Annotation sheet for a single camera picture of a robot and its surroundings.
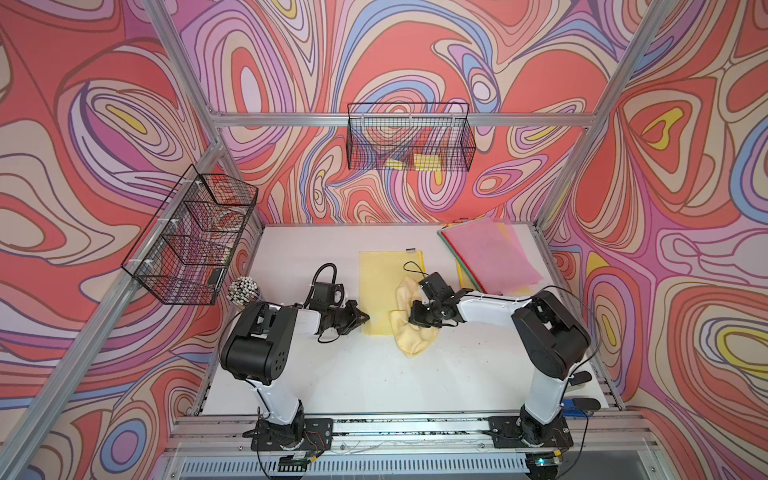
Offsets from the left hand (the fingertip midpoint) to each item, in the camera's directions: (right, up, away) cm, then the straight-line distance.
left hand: (371, 318), depth 93 cm
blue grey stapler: (+53, -21, -15) cm, 60 cm away
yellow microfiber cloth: (+12, -5, -6) cm, 14 cm away
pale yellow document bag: (+2, +14, +15) cm, 20 cm away
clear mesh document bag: (+35, +25, +19) cm, 47 cm away
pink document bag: (+46, +18, +16) cm, 52 cm away
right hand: (+12, -3, 0) cm, 13 cm away
